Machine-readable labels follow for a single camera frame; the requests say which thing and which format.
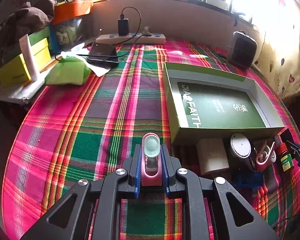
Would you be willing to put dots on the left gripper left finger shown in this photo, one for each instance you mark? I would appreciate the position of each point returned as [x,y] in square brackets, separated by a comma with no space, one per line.
[135,172]

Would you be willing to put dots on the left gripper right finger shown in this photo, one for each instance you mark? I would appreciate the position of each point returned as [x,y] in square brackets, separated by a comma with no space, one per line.
[168,172]

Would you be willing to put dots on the brown medicine bottle red cap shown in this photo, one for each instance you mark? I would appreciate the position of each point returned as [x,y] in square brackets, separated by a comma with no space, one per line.
[284,158]

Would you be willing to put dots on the pink nail clipper case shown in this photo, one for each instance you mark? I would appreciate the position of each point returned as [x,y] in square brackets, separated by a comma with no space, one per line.
[151,167]

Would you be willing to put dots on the white power adapter cube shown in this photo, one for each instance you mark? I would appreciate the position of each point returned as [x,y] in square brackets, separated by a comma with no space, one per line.
[211,155]

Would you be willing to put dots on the blue USB voltage tester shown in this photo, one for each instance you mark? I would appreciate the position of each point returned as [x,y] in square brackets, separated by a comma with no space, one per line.
[248,180]

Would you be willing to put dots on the round white black device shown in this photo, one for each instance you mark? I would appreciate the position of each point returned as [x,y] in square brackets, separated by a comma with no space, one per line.
[240,146]

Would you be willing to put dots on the green cardboard box tray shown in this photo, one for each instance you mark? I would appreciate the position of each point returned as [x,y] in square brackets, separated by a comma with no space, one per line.
[209,103]

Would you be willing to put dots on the plaid pink green blanket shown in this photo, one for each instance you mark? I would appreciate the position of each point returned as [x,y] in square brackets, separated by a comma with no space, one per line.
[74,132]

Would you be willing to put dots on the heart pattern curtain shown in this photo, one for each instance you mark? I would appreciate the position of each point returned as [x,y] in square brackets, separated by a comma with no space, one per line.
[279,59]

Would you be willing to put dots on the black grey portable heater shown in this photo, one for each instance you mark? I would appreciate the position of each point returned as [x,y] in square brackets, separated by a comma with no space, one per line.
[242,50]

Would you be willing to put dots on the black smartphone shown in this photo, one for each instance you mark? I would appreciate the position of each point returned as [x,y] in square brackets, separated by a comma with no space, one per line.
[103,55]

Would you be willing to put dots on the white power strip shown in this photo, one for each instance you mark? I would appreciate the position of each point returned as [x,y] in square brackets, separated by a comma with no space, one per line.
[131,38]

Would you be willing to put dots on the black charger plug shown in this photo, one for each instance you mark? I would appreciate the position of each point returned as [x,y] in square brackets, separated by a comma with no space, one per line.
[123,27]

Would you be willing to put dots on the yellow green box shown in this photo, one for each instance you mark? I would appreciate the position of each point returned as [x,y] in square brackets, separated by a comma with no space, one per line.
[15,71]

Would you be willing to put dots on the white tube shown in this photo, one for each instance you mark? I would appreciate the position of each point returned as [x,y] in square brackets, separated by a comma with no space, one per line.
[28,56]

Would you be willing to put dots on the orange plastic tray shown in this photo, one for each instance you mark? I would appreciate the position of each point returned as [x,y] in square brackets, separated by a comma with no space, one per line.
[73,9]

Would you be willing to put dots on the brown fabric bag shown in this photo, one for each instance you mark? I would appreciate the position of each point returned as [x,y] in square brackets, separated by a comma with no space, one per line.
[27,19]

